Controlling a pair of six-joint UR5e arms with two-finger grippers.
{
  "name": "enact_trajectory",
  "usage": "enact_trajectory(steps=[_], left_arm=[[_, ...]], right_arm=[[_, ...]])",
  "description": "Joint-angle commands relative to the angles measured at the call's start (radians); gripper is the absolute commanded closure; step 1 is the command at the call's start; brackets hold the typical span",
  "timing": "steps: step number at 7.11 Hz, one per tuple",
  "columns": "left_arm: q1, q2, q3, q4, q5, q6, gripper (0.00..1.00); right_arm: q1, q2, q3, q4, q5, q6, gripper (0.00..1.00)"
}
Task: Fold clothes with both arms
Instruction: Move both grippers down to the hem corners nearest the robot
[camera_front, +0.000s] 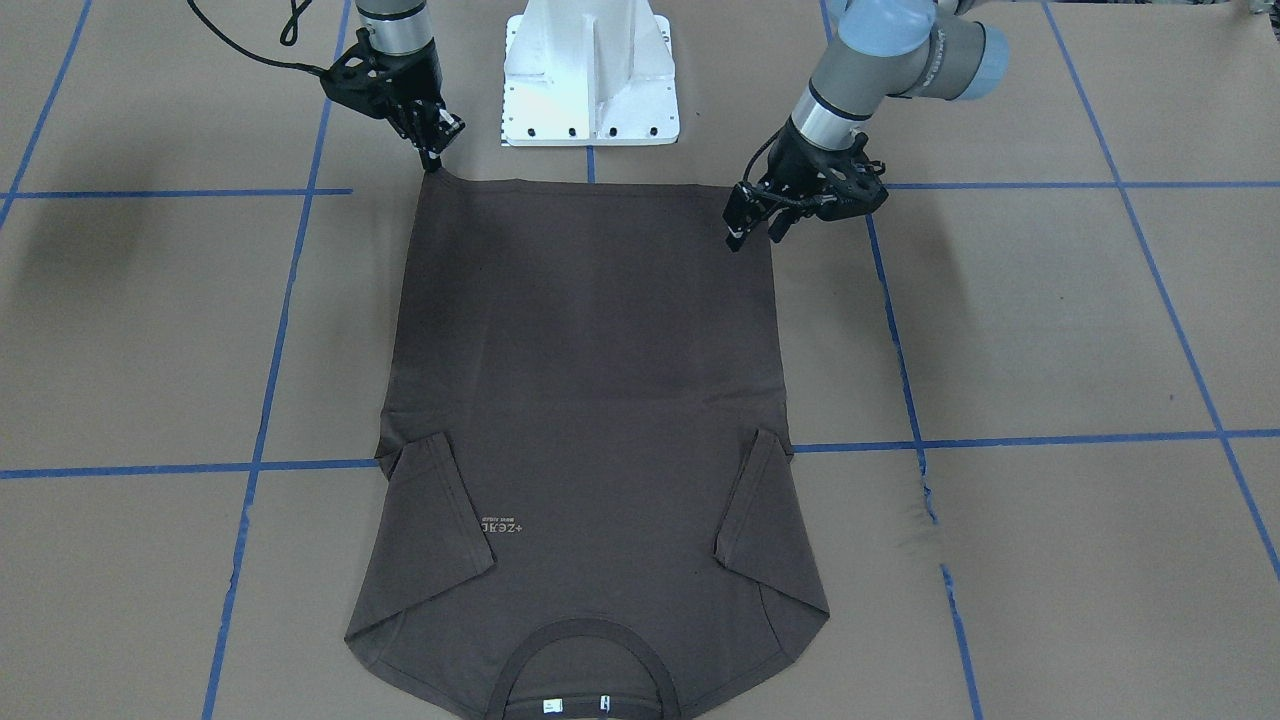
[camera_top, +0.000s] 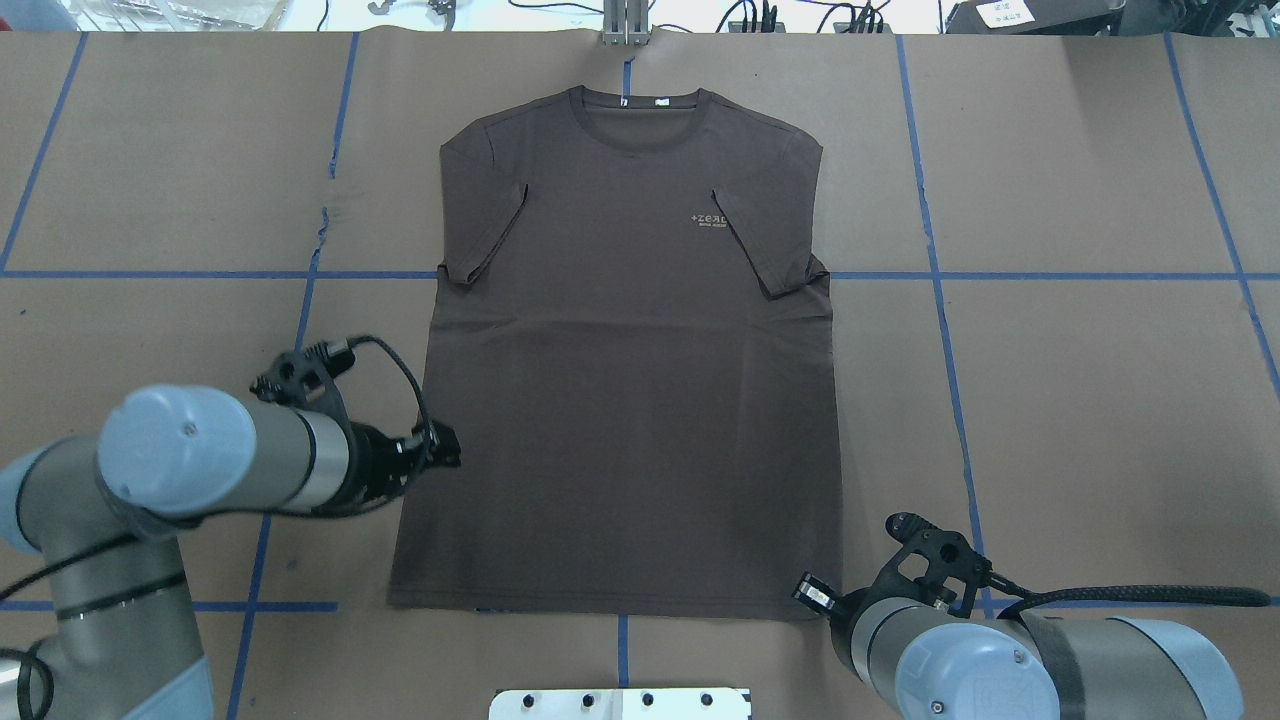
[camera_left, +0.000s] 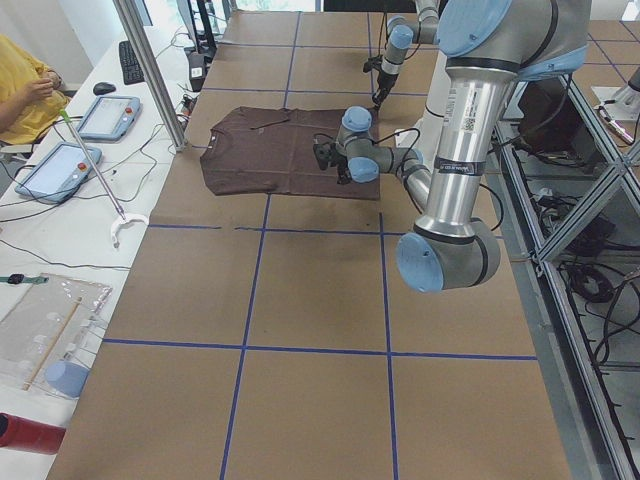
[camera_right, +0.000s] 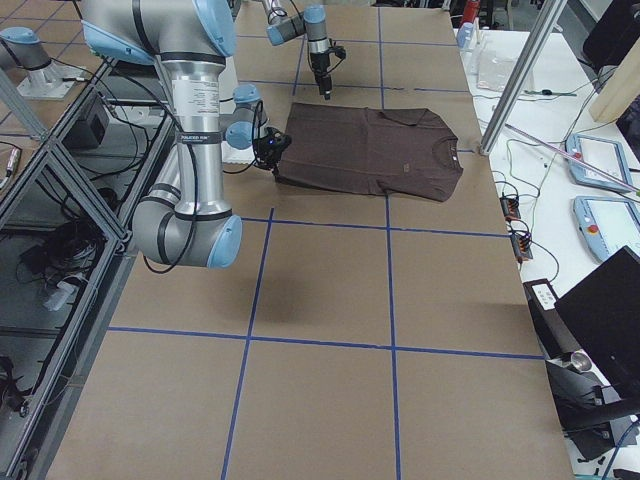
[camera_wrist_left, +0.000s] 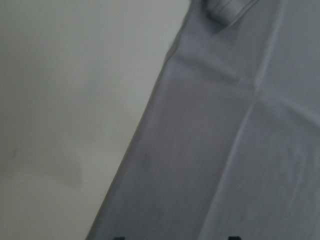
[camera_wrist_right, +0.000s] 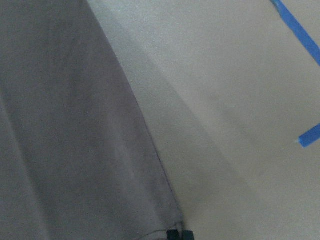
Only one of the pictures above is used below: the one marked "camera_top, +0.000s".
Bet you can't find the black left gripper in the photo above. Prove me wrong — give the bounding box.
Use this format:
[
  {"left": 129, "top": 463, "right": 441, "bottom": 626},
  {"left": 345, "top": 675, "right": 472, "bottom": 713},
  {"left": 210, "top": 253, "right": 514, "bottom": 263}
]
[{"left": 346, "top": 421, "right": 461, "bottom": 506}]

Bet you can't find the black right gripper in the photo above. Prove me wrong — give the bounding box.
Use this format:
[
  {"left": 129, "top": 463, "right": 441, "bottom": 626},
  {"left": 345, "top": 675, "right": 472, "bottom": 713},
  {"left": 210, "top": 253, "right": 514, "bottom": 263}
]
[{"left": 792, "top": 571, "right": 867, "bottom": 630}]

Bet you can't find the dark brown t-shirt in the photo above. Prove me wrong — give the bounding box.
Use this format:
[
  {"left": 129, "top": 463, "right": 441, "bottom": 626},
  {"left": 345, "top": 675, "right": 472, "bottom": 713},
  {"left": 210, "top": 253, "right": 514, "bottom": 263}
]
[{"left": 387, "top": 86, "right": 844, "bottom": 623}]

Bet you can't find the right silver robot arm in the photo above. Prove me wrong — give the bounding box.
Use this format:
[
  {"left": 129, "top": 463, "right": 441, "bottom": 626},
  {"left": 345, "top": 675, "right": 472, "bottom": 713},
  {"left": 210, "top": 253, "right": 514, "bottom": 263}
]
[{"left": 792, "top": 573, "right": 1245, "bottom": 719}]

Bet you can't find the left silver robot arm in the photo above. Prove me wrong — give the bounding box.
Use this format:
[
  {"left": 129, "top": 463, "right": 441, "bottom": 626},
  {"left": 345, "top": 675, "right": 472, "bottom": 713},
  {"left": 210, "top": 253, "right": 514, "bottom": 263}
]
[{"left": 3, "top": 384, "right": 461, "bottom": 719}]

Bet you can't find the white mounting plate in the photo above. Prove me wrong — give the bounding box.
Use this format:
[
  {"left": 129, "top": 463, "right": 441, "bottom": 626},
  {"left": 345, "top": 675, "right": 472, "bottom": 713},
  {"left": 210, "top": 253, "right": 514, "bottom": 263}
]
[{"left": 488, "top": 687, "right": 754, "bottom": 719}]

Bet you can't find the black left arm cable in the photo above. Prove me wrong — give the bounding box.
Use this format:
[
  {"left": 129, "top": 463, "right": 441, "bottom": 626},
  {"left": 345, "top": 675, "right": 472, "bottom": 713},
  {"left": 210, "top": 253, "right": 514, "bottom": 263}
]
[{"left": 315, "top": 334, "right": 442, "bottom": 516}]

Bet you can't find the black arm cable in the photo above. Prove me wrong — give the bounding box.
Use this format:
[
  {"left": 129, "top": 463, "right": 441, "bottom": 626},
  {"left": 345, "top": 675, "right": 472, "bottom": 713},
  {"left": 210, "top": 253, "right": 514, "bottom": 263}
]
[
  {"left": 315, "top": 334, "right": 442, "bottom": 516},
  {"left": 986, "top": 570, "right": 1274, "bottom": 619}
]

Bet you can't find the aluminium frame post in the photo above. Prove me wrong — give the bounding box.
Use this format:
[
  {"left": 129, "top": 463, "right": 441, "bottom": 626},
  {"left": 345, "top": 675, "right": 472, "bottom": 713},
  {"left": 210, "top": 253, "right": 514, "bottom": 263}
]
[{"left": 602, "top": 0, "right": 652, "bottom": 47}]

